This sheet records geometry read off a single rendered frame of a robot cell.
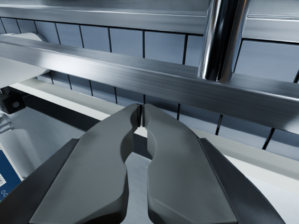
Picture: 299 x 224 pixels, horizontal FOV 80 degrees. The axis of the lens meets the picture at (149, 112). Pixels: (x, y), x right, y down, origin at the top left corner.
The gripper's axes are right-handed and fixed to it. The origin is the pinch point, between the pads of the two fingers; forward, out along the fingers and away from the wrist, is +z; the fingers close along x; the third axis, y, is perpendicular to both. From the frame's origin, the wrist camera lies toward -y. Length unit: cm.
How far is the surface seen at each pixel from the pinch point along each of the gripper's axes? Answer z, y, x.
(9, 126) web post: 24.1, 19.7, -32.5
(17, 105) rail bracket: 15.8, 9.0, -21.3
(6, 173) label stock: 19.3, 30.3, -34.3
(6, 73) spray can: 7.8, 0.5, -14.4
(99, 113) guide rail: 4.8, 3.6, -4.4
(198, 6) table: 9.1, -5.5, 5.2
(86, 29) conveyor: 9.6, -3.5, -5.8
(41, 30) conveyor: 13.5, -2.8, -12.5
